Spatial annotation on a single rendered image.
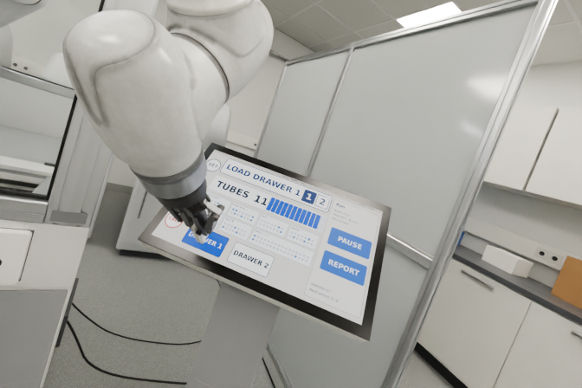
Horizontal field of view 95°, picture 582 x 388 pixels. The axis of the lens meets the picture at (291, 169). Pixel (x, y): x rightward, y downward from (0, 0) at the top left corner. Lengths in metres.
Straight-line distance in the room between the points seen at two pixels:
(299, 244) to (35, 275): 0.56
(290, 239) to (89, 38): 0.50
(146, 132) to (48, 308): 0.62
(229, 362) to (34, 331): 0.43
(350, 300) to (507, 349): 1.95
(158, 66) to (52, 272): 0.61
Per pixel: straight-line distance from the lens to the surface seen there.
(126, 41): 0.26
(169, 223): 0.67
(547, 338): 2.41
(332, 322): 0.60
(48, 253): 0.78
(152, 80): 0.26
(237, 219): 0.65
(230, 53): 0.35
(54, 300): 0.83
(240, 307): 0.75
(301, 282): 0.60
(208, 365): 0.87
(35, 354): 0.92
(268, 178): 0.70
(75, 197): 0.72
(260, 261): 0.61
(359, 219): 0.69
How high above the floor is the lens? 1.26
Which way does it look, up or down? 4 degrees down
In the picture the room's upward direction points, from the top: 19 degrees clockwise
